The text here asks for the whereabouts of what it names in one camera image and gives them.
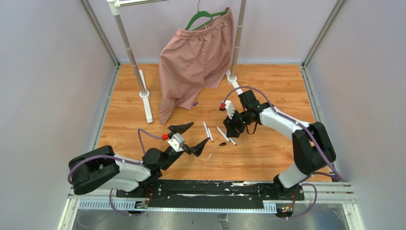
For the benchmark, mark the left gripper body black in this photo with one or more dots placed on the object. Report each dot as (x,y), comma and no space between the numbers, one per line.
(170,157)

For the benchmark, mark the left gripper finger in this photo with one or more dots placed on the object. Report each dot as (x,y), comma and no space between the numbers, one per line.
(197,150)
(180,128)

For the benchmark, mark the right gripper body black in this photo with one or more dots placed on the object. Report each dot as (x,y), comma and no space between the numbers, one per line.
(239,120)

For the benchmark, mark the white marker grey tip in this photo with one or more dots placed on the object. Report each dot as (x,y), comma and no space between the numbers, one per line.
(223,134)

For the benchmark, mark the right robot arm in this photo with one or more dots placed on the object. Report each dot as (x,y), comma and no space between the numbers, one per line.
(312,147)

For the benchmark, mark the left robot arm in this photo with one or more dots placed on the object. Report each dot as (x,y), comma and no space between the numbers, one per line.
(102,168)

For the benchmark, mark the white marker red tip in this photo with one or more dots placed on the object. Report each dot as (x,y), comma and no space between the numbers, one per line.
(210,134)

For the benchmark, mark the pink shorts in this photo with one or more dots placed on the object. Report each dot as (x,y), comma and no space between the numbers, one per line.
(193,60)

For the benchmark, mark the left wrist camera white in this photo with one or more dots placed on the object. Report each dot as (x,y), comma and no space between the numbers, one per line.
(176,141)

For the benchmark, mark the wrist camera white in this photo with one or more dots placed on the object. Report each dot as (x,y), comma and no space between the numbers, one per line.
(229,108)
(176,141)

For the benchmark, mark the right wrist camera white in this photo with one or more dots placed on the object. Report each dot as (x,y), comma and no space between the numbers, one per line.
(229,108)

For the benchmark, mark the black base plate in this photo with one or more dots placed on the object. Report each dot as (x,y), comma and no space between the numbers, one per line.
(213,194)

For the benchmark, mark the aluminium frame rail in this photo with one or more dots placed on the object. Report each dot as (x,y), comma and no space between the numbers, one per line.
(338,193)

